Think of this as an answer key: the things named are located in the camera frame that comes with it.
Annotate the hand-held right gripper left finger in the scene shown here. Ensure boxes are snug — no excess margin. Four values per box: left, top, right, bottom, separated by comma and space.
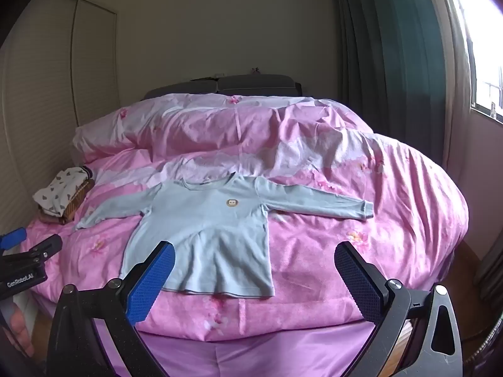
45, 240, 176, 377

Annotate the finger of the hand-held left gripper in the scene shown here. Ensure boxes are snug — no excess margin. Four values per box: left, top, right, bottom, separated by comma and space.
0, 234, 64, 267
0, 228, 27, 250

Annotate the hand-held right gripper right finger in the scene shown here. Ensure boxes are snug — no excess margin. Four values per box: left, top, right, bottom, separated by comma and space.
334, 241, 464, 377

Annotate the light blue long-sleeve shirt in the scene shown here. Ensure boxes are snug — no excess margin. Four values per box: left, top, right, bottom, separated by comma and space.
75, 172, 375, 298

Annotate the person's left hand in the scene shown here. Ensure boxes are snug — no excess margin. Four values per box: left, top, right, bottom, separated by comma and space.
7, 309, 37, 364

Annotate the brown plaid garment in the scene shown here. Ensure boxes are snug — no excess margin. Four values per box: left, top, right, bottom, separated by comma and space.
39, 178, 96, 225

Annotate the white patterned garment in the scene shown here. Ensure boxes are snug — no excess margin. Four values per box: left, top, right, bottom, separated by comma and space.
32, 167, 93, 217

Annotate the purple bed sheet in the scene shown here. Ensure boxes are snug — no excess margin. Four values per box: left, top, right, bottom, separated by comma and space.
33, 296, 380, 377

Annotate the grey curtain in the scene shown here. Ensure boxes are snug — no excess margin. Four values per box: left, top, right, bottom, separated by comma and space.
473, 224, 503, 305

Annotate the wide beige closet door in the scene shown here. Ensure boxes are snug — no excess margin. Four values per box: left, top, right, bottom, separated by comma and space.
0, 0, 78, 228

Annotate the pink and white pillow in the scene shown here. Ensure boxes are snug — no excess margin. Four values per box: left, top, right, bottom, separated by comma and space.
72, 100, 181, 162

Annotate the pink floral duvet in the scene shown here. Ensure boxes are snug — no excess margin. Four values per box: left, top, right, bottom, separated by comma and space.
19, 93, 470, 342

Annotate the narrow beige closet door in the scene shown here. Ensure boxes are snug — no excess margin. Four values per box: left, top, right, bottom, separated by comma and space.
72, 0, 119, 128

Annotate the sheer white curtain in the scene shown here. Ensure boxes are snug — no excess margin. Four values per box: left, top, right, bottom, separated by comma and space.
434, 0, 478, 170

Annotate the grey headboard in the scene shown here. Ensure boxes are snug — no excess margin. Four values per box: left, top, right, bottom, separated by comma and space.
142, 74, 303, 101

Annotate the dark green curtain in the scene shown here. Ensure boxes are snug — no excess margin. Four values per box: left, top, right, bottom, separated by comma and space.
333, 0, 452, 166

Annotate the window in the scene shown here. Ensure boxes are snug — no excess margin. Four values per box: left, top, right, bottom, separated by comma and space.
446, 0, 503, 123

